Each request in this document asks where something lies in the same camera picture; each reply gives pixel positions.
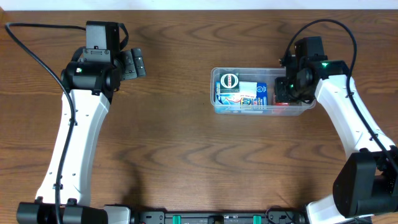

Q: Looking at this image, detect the red small box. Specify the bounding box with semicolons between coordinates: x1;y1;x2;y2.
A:
273;102;301;106

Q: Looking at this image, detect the white green Panadol box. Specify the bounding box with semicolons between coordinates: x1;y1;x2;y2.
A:
239;82;257;98

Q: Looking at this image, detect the dark green round-logo box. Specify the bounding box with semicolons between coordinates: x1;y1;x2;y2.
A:
220;73;239;93

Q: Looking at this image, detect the blue Cool Fever box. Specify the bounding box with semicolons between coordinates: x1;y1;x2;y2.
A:
215;82;267;106

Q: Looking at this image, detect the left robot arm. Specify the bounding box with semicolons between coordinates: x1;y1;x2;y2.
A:
16;21;146;223

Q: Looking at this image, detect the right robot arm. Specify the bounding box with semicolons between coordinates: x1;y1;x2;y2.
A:
274;37;397;223

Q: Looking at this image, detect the clear plastic container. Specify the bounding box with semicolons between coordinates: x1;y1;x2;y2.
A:
210;67;316;116

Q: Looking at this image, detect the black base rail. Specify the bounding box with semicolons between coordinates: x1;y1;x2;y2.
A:
130;208;309;224

